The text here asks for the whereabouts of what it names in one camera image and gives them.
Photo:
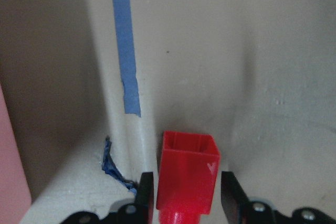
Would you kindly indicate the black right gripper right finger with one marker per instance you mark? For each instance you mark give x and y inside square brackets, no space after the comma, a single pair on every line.
[233,197]

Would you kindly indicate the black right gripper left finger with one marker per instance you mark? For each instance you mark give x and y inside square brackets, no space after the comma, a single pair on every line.
[144,200]

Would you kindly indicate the red toy block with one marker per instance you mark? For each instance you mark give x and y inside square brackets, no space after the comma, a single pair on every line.
[187,177]

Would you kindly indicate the pink plastic box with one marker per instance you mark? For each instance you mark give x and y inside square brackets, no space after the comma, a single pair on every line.
[15,194]

